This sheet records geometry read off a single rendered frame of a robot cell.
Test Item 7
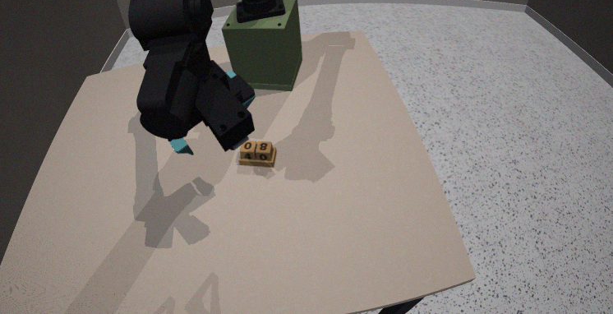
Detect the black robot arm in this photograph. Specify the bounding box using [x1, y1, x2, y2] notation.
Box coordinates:
[128, 0, 285, 152]

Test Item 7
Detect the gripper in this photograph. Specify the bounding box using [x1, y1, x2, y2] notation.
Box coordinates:
[168, 67, 255, 155]

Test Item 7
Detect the tan wooden cube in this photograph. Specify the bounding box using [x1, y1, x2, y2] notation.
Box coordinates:
[240, 141, 257, 160]
[256, 141, 274, 161]

